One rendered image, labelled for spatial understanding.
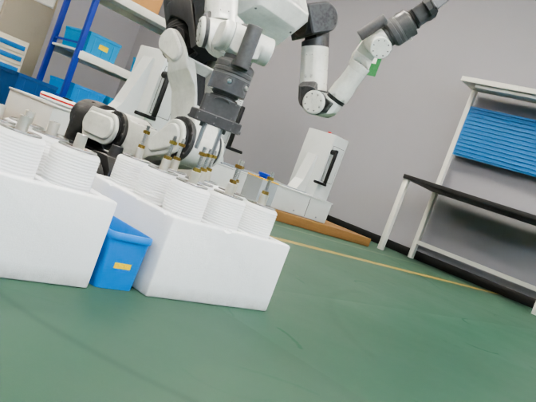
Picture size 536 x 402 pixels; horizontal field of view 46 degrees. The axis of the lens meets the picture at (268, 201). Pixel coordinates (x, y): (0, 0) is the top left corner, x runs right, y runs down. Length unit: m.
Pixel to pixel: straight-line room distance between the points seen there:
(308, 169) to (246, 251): 3.79
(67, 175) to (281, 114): 7.23
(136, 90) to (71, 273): 2.83
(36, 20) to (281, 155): 3.32
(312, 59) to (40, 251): 1.19
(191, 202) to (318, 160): 3.93
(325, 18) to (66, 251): 1.21
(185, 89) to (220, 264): 0.75
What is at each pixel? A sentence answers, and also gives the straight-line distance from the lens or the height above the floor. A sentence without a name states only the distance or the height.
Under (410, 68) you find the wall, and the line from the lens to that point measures 7.52.
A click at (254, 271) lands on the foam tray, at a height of 0.10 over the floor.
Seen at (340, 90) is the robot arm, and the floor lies 0.66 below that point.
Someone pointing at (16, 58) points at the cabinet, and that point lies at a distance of 7.12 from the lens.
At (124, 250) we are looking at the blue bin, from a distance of 1.33.
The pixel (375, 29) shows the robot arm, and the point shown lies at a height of 0.86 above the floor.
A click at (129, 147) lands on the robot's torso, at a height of 0.25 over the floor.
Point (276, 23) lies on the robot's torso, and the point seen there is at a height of 0.76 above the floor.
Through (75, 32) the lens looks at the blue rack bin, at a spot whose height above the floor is 0.95.
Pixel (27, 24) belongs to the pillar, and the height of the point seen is 0.93.
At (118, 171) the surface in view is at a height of 0.21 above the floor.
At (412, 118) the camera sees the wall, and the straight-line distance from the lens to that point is 7.27.
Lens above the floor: 0.34
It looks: 3 degrees down
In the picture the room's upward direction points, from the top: 21 degrees clockwise
